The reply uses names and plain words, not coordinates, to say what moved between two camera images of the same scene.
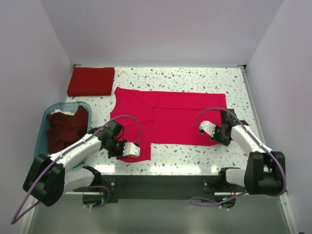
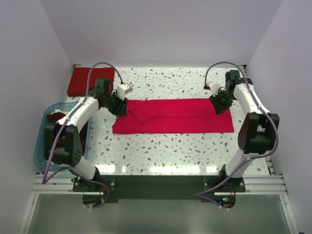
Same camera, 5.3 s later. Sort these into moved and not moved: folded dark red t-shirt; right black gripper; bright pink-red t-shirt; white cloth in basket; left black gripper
Moved: right black gripper; bright pink-red t-shirt; left black gripper
Not moved: white cloth in basket; folded dark red t-shirt
